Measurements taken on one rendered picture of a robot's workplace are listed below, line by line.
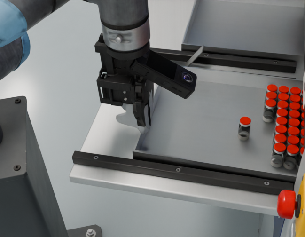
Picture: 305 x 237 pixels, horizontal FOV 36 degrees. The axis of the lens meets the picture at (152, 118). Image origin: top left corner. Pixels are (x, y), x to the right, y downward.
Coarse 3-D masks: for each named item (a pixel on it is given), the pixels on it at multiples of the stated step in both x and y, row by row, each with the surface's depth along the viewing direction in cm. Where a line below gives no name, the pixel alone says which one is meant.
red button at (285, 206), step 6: (282, 192) 65; (288, 192) 64; (294, 192) 65; (282, 198) 64; (288, 198) 64; (294, 198) 64; (282, 204) 64; (288, 204) 63; (294, 204) 63; (282, 210) 64; (288, 210) 64; (282, 216) 64; (288, 216) 64
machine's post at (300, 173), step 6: (300, 168) 74; (300, 174) 73; (300, 180) 72; (294, 186) 79; (294, 210) 75; (294, 216) 76; (288, 222) 80; (294, 222) 77; (282, 228) 88; (288, 228) 80; (282, 234) 87; (288, 234) 80
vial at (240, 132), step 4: (240, 124) 87; (240, 128) 88; (244, 128) 87; (248, 128) 87; (240, 132) 88; (244, 132) 88; (248, 132) 88; (240, 136) 89; (244, 136) 88; (248, 136) 89; (244, 140) 89
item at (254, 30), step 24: (216, 0) 126; (240, 0) 124; (264, 0) 123; (288, 0) 121; (192, 24) 118; (216, 24) 118; (240, 24) 117; (264, 24) 117; (288, 24) 116; (192, 48) 107; (216, 48) 106; (240, 48) 110; (264, 48) 110; (288, 48) 109
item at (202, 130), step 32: (160, 96) 100; (192, 96) 99; (224, 96) 99; (256, 96) 98; (160, 128) 93; (192, 128) 92; (224, 128) 92; (256, 128) 92; (160, 160) 84; (192, 160) 82; (224, 160) 86; (256, 160) 86
